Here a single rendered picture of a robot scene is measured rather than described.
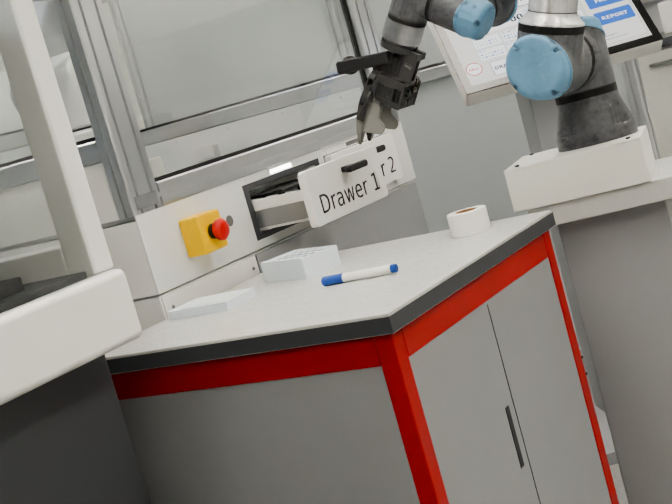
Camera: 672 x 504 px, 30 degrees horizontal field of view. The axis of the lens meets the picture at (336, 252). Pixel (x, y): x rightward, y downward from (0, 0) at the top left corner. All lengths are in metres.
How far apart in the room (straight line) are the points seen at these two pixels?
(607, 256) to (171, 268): 0.79
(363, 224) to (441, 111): 1.40
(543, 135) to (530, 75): 1.04
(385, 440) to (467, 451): 0.15
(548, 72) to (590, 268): 0.38
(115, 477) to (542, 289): 0.79
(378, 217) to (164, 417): 1.05
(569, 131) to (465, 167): 1.82
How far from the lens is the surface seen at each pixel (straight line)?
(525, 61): 2.19
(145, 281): 2.21
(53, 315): 1.67
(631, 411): 2.39
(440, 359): 1.78
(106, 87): 2.20
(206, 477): 1.95
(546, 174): 2.25
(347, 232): 2.72
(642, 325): 2.34
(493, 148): 4.07
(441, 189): 4.20
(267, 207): 2.44
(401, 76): 2.36
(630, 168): 2.23
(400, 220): 2.93
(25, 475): 1.71
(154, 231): 2.22
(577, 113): 2.32
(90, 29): 2.21
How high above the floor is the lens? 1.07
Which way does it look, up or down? 7 degrees down
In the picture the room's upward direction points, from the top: 16 degrees counter-clockwise
